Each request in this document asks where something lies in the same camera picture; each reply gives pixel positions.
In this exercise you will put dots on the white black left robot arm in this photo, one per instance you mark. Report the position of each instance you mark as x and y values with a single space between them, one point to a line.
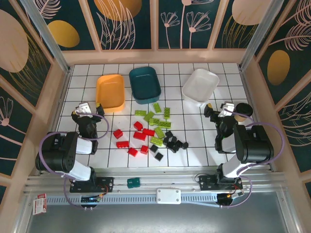
60 155

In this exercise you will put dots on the paper coffee cup black lid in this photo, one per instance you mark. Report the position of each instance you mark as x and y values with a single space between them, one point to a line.
244 109

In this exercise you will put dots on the white plastic container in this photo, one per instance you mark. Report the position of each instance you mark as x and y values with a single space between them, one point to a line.
200 85

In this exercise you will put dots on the aluminium mounting rail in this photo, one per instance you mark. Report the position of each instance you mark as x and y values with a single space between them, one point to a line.
170 180

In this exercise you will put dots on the teal plastic clamp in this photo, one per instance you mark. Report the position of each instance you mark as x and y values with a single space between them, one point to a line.
133 183

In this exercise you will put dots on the white plastic junction box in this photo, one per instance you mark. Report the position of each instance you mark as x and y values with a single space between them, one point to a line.
168 196

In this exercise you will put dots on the aluminium frame post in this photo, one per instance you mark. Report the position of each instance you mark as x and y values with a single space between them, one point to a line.
47 36
262 34

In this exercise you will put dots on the aluminium side rail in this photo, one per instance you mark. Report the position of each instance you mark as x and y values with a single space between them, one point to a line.
250 97
62 97

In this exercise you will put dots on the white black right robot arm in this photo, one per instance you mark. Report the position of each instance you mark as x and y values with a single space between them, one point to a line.
255 148

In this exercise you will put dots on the teal plastic container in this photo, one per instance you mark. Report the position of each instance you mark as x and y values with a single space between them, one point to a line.
144 83

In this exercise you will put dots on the red lego brick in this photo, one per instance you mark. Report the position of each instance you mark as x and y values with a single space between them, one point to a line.
139 136
144 149
133 152
118 134
122 144
148 132
138 125

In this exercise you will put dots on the orange plastic container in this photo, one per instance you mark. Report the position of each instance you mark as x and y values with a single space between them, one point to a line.
110 93

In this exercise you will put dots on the red white small carton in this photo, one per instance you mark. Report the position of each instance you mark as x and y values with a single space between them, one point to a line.
40 204

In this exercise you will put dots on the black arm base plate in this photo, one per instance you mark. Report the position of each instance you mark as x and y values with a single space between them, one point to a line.
107 182
206 183

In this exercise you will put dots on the black lego brick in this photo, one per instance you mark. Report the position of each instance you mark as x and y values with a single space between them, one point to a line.
185 145
153 148
169 134
175 141
167 141
173 148
159 156

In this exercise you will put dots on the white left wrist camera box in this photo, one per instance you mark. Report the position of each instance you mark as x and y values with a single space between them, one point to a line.
84 108

